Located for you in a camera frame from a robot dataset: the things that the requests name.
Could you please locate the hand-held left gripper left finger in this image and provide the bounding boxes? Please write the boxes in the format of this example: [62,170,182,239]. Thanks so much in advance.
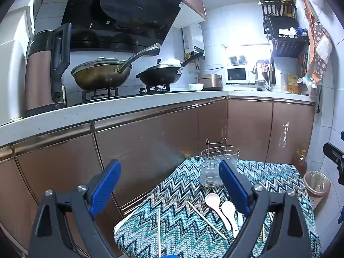
[29,159,122,258]

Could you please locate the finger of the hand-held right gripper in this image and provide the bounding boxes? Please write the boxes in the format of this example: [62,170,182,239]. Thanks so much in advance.
[322,142,344,186]

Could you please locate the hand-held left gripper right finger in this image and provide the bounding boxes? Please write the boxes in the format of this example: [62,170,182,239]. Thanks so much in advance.
[218,159,315,258]

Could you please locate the metal wire utensil holder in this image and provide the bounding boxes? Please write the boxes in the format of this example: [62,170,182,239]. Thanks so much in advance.
[200,138,240,187]

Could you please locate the clear glass cup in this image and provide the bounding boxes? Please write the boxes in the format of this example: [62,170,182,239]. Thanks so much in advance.
[200,159,225,187]

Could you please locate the white spoon left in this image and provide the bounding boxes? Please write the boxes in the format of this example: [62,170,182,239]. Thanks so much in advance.
[205,193,232,231]

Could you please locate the cooking oil bottle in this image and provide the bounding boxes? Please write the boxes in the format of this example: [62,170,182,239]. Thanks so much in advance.
[296,149,308,178]

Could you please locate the trash bin with bag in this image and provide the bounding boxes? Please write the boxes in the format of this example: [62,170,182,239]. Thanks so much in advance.
[303,170,331,211]

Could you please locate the zigzag patterned cloth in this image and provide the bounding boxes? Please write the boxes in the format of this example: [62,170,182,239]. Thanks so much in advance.
[114,156,321,258]

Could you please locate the brown kitchen cabinets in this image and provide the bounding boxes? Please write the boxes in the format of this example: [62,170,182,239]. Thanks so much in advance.
[0,97,315,258]

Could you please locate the yellow bottle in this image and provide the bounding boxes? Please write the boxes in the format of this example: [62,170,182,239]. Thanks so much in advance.
[287,74,300,93]

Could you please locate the black gas stove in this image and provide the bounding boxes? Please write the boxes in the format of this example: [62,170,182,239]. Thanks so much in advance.
[66,83,194,106]

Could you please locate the brown rice cooker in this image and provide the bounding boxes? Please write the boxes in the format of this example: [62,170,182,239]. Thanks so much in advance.
[198,74,223,91]

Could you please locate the golden wok with glass lid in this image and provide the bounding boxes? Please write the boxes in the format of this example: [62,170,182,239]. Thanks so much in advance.
[71,43,162,91]

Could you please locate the orange patterned apron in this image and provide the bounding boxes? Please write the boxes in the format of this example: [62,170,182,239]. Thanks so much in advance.
[299,0,334,89]

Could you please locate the white microwave oven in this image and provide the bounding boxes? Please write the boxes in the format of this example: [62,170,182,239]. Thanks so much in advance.
[225,66,256,84]

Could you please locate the steel kitchen faucet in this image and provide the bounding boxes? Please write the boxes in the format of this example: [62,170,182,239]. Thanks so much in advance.
[255,60,271,85]

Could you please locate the black wok with lid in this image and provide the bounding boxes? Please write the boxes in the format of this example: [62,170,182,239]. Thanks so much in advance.
[136,52,203,86]

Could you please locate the brown soy milk machine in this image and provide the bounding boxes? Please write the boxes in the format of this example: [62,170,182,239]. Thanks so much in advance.
[25,23,73,117]

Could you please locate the white water heater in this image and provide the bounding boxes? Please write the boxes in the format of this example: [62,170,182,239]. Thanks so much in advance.
[182,23,205,57]

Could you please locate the black range hood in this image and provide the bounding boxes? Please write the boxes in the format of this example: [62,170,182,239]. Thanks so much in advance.
[61,0,187,51]

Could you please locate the black wall rack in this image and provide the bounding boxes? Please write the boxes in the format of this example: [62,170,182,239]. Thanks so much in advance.
[258,0,309,58]

